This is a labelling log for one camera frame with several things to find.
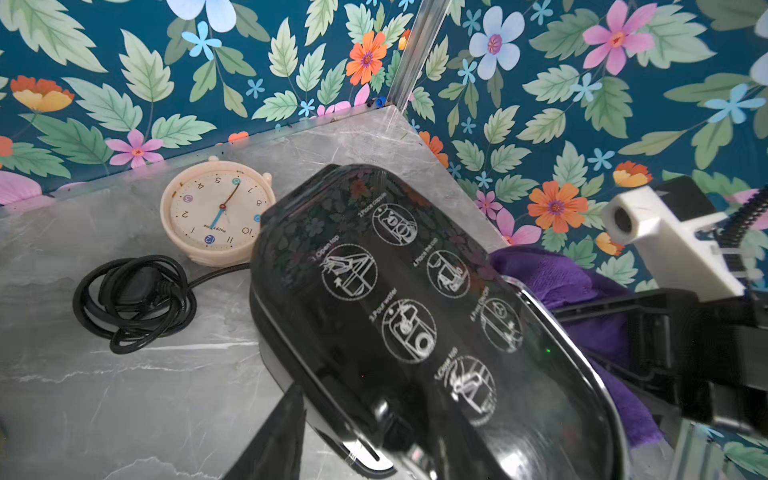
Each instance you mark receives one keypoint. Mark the round beige coaster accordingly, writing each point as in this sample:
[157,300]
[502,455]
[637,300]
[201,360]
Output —
[213,211]

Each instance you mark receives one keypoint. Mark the black capsule coffee machine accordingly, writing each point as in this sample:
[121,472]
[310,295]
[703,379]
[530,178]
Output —
[412,352]

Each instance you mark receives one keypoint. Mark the purple cleaning cloth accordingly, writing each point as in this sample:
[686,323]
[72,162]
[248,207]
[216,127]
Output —
[557,281]

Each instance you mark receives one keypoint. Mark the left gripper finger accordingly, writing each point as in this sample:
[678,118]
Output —
[275,452]

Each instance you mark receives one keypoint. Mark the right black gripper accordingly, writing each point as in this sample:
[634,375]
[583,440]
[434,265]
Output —
[707,359]

